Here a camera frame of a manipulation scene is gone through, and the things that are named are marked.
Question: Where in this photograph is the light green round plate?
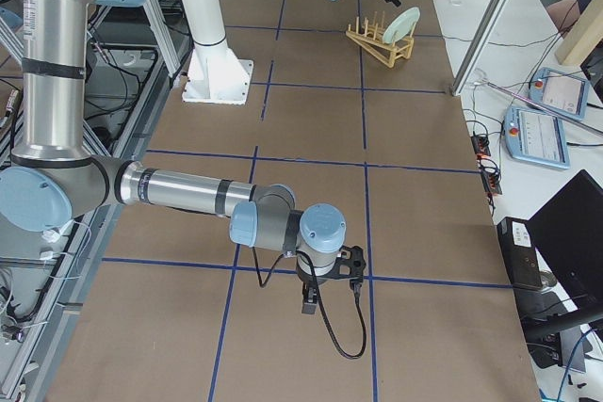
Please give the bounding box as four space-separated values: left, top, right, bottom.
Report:
382 7 420 44

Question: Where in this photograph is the wooden dish rack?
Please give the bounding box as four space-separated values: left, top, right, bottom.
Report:
345 13 416 68

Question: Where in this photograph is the orange black power strip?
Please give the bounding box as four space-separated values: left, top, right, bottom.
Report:
471 134 491 158

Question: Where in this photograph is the near teach pendant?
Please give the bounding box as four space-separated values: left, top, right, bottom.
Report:
503 105 570 169

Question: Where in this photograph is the teach pendant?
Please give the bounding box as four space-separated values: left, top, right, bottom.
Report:
529 67 588 121
503 105 570 169

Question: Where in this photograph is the far teach pendant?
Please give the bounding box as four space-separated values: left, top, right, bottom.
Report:
529 67 588 121

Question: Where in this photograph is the black box device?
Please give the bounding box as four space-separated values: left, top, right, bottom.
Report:
497 217 543 291

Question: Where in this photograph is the black laptop monitor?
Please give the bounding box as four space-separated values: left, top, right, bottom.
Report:
528 169 602 306

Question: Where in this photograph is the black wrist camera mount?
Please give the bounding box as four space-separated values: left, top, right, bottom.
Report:
324 246 367 281

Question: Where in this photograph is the aluminium frame post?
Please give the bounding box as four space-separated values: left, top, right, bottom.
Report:
450 0 509 96

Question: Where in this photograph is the white pedestal base plate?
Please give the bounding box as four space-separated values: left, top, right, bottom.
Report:
182 46 254 105

